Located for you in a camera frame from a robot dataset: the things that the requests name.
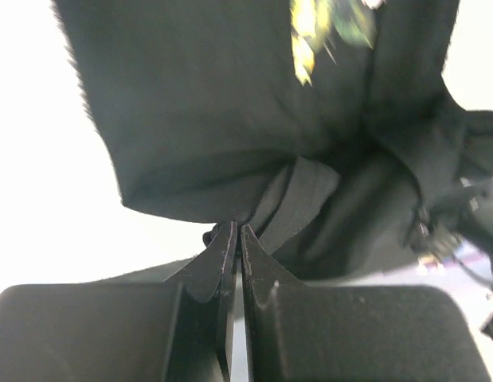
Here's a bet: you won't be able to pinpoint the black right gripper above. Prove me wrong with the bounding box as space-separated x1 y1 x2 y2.
405 175 493 287

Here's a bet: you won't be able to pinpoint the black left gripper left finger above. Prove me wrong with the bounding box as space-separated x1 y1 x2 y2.
0 223 238 381

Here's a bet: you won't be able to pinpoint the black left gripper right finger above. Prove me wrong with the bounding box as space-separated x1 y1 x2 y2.
241 226 491 381

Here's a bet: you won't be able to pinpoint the black floral print t-shirt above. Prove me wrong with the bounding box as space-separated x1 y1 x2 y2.
55 1 493 280

